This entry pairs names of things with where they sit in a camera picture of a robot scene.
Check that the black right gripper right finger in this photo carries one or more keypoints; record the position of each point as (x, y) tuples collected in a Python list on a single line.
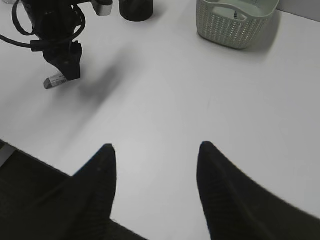
[(237, 208)]

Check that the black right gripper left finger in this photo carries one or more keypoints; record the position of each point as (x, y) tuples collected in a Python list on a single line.
[(39, 202)]

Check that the black mesh pen holder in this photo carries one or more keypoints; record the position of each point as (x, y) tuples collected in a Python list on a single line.
[(136, 10)]

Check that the pale green woven basket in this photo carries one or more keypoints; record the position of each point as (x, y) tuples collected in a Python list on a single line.
[(233, 23)]

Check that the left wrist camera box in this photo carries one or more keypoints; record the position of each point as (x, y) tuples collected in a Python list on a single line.
[(102, 7)]

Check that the grey white eraser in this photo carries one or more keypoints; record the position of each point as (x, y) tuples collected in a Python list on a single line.
[(54, 81)]

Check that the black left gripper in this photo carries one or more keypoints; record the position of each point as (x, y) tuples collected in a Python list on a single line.
[(56, 23)]

